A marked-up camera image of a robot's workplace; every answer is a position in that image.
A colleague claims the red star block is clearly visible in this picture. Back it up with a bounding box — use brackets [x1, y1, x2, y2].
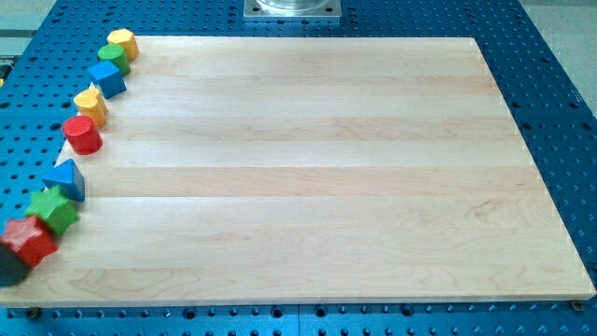
[1, 216, 58, 268]

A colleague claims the green star block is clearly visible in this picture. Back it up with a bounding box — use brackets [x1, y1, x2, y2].
[24, 187, 79, 236]

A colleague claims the light wooden board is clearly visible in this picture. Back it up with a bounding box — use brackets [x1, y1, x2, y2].
[1, 36, 595, 307]

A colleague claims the blue cube block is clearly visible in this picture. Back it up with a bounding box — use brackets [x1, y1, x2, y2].
[88, 61, 127, 99]

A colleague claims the red cylinder block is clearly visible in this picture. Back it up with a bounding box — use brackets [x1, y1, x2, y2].
[62, 116, 103, 155]

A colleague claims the yellow heart block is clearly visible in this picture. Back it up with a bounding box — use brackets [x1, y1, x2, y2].
[74, 88, 107, 127]

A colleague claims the green cylinder block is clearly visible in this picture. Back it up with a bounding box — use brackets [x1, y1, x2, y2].
[97, 44, 131, 77]

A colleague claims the yellow hexagon block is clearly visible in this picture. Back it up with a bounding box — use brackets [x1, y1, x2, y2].
[106, 29, 139, 61]

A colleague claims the blue triangle block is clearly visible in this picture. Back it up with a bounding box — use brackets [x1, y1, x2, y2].
[42, 159, 86, 202]

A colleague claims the blue perforated metal plate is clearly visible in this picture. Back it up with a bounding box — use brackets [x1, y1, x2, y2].
[1, 0, 596, 335]

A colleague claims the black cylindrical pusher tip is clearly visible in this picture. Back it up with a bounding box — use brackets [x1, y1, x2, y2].
[0, 245, 32, 287]

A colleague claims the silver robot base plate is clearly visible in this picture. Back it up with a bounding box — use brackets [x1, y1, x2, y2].
[243, 0, 342, 21]

